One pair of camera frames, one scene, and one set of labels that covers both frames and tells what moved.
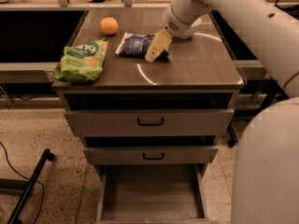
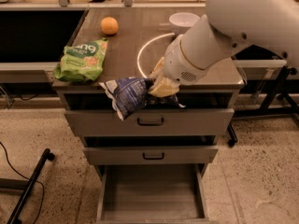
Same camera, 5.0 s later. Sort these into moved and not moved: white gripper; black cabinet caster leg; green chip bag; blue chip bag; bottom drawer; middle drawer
Moved: blue chip bag; white gripper
Not moved: middle drawer; green chip bag; bottom drawer; black cabinet caster leg
